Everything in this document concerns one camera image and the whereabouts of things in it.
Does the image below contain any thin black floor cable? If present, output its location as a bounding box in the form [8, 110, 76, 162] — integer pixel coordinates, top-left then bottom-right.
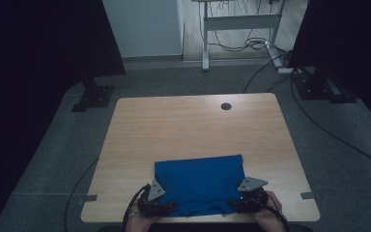
[64, 158, 100, 232]

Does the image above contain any large black curtain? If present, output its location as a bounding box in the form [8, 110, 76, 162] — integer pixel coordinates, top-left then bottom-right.
[0, 0, 127, 232]

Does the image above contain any black stand base with post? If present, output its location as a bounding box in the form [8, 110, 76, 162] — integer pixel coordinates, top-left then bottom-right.
[70, 76, 116, 113]

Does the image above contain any person's right hand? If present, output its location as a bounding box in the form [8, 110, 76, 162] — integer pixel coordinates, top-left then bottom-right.
[253, 190, 285, 227]

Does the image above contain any blue t-shirt with white print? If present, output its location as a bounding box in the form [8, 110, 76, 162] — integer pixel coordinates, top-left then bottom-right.
[154, 154, 246, 218]

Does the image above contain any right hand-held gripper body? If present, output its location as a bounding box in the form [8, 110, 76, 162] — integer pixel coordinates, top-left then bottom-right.
[237, 176, 270, 214]

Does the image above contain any bundle of black cables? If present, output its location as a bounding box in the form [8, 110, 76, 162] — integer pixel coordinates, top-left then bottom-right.
[206, 0, 272, 53]

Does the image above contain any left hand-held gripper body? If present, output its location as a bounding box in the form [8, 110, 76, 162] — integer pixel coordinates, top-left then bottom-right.
[136, 178, 166, 218]

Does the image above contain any black flat stand base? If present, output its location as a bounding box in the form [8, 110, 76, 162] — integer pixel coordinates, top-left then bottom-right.
[291, 66, 358, 104]

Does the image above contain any white metal desk frame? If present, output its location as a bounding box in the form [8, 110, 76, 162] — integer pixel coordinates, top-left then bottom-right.
[191, 0, 294, 75]

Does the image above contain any person's left hand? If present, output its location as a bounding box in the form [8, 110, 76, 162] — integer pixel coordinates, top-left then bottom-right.
[125, 200, 160, 225]

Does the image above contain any black floor cable to desk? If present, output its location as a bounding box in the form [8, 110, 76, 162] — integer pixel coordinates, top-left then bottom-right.
[243, 52, 292, 95]

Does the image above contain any long black floor cable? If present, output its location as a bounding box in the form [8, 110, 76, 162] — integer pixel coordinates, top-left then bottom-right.
[289, 72, 371, 172]

